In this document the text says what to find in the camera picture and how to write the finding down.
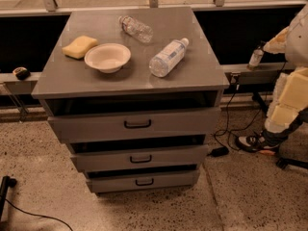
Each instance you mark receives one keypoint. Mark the grey drawer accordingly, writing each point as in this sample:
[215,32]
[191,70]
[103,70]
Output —
[134,125]
[140,158]
[143,181]

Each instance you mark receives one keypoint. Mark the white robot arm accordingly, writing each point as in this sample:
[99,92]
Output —
[290,96]

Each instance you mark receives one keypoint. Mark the black stand bottom left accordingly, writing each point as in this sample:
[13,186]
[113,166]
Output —
[7,182]

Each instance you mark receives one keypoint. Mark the grey middle drawer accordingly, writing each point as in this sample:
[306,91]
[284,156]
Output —
[140,158]

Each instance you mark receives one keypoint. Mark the black power adapter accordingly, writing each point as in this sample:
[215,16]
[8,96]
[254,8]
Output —
[221,151]

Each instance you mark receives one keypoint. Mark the small bottle on ledge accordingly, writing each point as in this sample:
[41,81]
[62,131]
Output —
[256,56]

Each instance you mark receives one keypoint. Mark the grey drawer cabinet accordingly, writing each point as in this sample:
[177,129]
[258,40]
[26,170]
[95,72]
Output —
[68,87]

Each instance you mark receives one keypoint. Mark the grey top drawer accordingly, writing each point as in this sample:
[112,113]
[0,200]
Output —
[134,125]

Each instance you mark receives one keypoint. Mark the yellow sponge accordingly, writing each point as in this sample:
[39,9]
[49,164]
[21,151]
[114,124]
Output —
[79,47]

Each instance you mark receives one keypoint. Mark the clear crumpled plastic bottle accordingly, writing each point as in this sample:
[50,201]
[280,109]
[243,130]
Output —
[136,28]

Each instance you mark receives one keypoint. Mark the person's sneaker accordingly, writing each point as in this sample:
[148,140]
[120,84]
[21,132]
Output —
[256,144]

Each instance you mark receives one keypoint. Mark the person's leg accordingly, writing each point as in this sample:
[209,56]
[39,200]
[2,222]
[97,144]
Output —
[274,134]

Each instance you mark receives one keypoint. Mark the labelled clear water bottle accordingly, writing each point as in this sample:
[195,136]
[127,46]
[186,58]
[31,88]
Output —
[166,60]

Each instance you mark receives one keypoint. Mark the grey bottom drawer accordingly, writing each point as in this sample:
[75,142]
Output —
[143,181]

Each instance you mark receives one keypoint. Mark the white paper bowl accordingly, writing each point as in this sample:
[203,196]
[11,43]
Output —
[108,57]

